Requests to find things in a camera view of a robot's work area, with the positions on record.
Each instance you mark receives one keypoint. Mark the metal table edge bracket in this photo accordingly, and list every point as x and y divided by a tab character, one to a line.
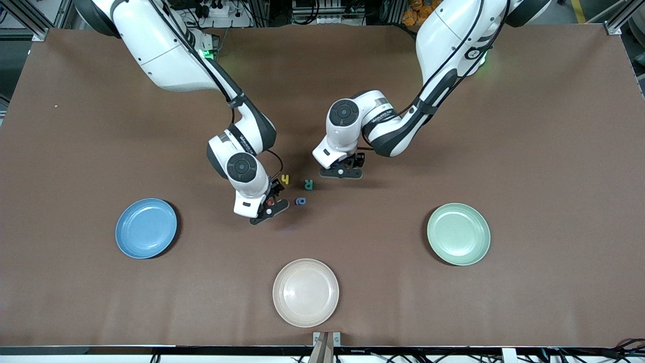
336	339

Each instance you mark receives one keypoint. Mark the aluminium frame profile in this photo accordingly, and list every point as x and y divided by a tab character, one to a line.
39	35
612	29

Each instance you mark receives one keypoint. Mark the orange objects heap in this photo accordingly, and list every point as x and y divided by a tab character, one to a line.
410	17

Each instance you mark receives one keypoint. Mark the white power strip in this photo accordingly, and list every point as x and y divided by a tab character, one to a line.
237	20

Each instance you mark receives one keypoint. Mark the blue plate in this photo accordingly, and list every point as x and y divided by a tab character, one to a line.
146	228

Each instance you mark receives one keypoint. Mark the green plate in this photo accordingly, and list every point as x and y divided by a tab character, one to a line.
458	234

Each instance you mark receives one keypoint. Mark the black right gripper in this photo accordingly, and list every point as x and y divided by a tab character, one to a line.
275	188

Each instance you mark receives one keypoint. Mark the yellow foam lowercase h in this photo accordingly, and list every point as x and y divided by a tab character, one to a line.
285	179

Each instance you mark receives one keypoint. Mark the black and white equipment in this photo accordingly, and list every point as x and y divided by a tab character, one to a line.
327	17

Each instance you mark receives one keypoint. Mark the light grey table post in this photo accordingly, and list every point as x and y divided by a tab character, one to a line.
509	356

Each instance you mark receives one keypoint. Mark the brown table mat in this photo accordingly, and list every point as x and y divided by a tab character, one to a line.
554	151

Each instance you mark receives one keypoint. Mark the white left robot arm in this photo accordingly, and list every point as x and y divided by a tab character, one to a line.
453	40

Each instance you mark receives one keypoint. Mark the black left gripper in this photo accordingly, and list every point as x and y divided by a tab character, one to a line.
358	160

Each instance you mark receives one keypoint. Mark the beige plate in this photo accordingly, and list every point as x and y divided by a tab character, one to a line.
306	293

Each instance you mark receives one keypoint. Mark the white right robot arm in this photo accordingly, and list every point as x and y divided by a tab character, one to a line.
166	55

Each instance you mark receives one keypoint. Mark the teal foam capital R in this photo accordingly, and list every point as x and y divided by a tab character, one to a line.
308	184

